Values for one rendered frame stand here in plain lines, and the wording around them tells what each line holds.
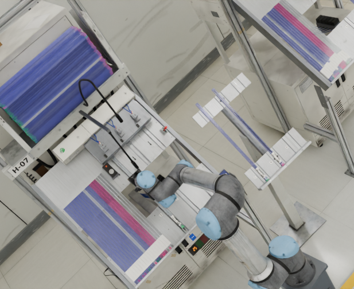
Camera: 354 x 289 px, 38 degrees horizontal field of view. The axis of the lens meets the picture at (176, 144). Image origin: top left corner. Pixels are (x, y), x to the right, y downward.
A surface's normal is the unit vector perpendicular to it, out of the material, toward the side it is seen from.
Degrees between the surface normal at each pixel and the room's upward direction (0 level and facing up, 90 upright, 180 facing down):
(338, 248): 0
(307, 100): 90
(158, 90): 90
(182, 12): 90
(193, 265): 90
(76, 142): 43
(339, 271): 0
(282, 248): 8
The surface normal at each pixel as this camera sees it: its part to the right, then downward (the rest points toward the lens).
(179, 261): 0.55, 0.33
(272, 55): -0.45, -0.65
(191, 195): 0.04, -0.25
